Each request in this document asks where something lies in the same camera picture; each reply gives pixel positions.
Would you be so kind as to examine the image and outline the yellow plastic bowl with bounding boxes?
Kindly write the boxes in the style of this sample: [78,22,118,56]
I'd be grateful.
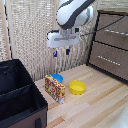
[68,79,88,96]

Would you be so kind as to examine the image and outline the blue plastic bowl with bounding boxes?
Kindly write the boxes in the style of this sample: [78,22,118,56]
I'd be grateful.
[50,73,64,84]

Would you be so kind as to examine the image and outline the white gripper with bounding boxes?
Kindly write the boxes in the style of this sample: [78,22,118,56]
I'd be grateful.
[46,28,81,59]

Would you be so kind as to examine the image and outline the beige bamboo screen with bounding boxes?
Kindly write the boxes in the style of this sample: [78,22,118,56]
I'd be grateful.
[0,0,101,83]

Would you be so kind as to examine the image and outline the silver drawer handle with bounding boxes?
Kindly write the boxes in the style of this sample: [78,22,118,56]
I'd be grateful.
[97,54,122,67]
[102,28,128,37]

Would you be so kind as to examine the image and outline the dark brown drawer cabinet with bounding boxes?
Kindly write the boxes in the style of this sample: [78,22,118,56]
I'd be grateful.
[86,9,128,83]

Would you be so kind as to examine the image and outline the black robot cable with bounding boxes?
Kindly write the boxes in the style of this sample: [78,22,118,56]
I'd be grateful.
[79,14,128,38]

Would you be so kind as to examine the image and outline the black fabric storage box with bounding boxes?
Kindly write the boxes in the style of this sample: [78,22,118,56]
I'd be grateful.
[0,58,49,128]

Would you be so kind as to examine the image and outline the colourful printed snack box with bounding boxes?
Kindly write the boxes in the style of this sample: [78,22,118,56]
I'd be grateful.
[43,74,67,105]

